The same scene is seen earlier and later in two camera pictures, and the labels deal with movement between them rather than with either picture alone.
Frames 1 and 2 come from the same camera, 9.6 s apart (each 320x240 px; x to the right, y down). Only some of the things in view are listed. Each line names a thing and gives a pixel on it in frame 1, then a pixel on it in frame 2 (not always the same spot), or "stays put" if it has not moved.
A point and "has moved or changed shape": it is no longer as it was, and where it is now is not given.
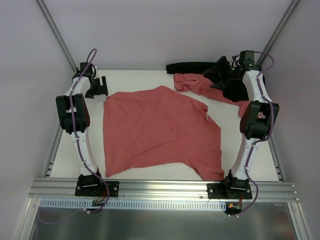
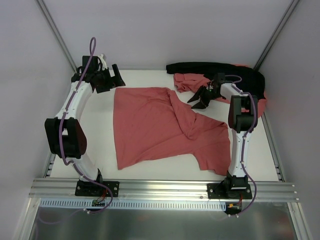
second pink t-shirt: x=200 y=85 stays put
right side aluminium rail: x=278 y=167 stays put
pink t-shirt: x=159 y=127 has moved or changed shape
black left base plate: x=97 y=188 stays put
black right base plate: x=229 y=191 stays put
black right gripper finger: x=220 y=85 → x=199 y=105
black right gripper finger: x=217 y=67 → x=202 y=90
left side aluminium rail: x=50 y=163 stays put
